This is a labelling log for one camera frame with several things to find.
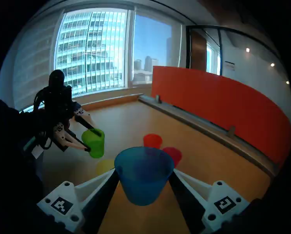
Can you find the red plastic cup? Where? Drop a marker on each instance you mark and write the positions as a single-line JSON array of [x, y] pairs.
[[173, 153]]

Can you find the person's left forearm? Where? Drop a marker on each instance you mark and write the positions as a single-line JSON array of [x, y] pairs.
[[16, 126]]

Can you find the green plastic cup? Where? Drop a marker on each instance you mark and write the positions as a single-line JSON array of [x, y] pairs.
[[94, 143]]

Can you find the blue plastic cup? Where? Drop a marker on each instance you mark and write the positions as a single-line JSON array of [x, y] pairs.
[[143, 175]]

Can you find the orange plastic cup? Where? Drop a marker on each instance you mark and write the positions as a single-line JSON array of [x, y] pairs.
[[152, 140]]

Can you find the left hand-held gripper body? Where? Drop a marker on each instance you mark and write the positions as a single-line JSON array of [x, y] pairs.
[[56, 102]]

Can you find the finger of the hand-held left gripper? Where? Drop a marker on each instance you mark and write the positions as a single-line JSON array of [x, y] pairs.
[[83, 115], [62, 135]]

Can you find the red desk screen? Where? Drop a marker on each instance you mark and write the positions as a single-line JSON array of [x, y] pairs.
[[220, 102]]

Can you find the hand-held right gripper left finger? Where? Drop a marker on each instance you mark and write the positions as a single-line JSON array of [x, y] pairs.
[[82, 195]]

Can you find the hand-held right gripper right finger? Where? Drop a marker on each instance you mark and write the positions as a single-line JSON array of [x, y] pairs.
[[203, 195]]

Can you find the yellow plastic cup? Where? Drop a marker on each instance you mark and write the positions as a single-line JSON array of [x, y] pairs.
[[105, 165]]

